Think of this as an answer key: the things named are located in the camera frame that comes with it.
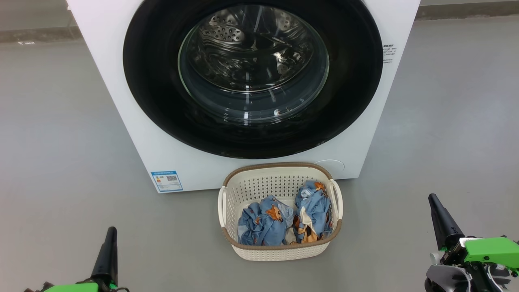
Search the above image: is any cream perforated laundry basket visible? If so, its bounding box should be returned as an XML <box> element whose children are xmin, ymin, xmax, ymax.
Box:
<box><xmin>218</xmin><ymin>162</ymin><xmax>344</xmax><ymax>261</ymax></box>

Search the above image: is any stainless steel washer drum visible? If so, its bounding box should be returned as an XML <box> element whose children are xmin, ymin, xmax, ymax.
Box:
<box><xmin>180</xmin><ymin>5</ymin><xmax>329</xmax><ymax>122</ymax></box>

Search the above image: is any round drain filter cover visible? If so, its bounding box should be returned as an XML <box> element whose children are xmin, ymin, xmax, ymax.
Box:
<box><xmin>314</xmin><ymin>159</ymin><xmax>345</xmax><ymax>175</ymax></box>

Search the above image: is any washing machine door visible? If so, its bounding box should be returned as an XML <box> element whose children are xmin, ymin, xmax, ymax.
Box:
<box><xmin>123</xmin><ymin>0</ymin><xmax>384</xmax><ymax>159</ymax></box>

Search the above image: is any blue patterned cloth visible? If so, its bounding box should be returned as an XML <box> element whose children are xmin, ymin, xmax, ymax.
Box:
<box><xmin>293</xmin><ymin>180</ymin><xmax>334</xmax><ymax>244</ymax></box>
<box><xmin>237</xmin><ymin>195</ymin><xmax>295</xmax><ymax>246</ymax></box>

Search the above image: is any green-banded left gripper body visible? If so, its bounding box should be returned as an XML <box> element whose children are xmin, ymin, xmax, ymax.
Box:
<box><xmin>41</xmin><ymin>282</ymin><xmax>122</xmax><ymax>292</ymax></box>

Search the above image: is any white front-load washing machine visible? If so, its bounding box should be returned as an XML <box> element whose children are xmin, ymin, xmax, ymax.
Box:
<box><xmin>66</xmin><ymin>0</ymin><xmax>421</xmax><ymax>194</ymax></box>

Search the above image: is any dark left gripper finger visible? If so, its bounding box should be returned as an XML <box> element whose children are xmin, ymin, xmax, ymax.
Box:
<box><xmin>90</xmin><ymin>227</ymin><xmax>118</xmax><ymax>286</ymax></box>

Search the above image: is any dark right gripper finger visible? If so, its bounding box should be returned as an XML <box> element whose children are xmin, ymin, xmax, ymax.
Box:
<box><xmin>429</xmin><ymin>194</ymin><xmax>465</xmax><ymax>250</ymax></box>

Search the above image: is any blue energy label sticker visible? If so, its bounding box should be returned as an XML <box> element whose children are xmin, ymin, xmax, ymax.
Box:
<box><xmin>151</xmin><ymin>170</ymin><xmax>184</xmax><ymax>193</ymax></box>

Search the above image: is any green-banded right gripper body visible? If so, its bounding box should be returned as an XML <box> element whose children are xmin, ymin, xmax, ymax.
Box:
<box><xmin>425</xmin><ymin>236</ymin><xmax>519</xmax><ymax>292</ymax></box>

